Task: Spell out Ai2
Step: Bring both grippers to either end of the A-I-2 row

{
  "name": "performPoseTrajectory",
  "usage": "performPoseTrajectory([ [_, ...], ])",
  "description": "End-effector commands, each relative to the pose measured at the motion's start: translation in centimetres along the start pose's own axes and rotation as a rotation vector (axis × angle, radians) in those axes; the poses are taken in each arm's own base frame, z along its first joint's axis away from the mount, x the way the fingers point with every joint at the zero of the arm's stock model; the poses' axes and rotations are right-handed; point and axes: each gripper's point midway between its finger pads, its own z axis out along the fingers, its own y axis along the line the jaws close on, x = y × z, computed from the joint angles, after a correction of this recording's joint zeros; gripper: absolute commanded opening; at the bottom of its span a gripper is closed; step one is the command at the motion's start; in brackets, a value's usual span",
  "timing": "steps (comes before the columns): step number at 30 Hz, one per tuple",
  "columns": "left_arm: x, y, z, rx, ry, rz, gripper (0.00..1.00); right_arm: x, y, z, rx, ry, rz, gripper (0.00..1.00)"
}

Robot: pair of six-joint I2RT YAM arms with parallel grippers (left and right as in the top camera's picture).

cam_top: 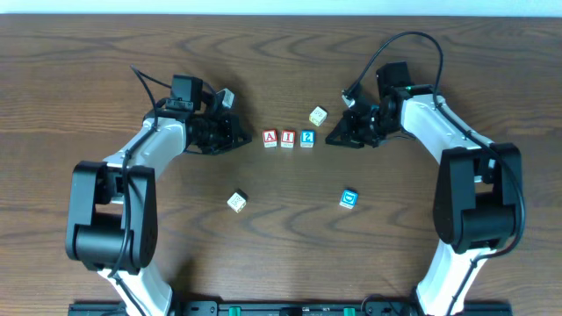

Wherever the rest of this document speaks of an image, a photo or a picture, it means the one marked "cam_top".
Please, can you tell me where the red letter A block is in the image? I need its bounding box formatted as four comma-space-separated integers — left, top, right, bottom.
263, 129, 277, 148

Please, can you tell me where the blue number 2 block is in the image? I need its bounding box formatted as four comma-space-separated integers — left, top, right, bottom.
299, 130, 315, 147

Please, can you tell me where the red letter I block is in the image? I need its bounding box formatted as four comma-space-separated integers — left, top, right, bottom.
280, 130, 296, 148

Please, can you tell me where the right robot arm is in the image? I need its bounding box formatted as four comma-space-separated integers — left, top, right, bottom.
326, 83, 525, 315

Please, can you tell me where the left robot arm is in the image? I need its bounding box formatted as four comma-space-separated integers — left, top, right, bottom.
65, 91, 251, 315

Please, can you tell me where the cream block yellow side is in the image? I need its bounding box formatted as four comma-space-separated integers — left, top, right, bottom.
309, 106, 328, 126

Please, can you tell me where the cream block green side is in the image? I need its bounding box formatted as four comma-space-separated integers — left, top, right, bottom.
217, 88, 235, 110

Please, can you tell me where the cream block near left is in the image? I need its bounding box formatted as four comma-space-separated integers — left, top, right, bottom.
227, 190, 248, 213

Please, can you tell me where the blue letter D block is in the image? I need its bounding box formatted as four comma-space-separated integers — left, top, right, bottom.
339, 190, 358, 209

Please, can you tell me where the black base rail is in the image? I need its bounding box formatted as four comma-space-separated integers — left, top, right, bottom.
68, 300, 514, 316

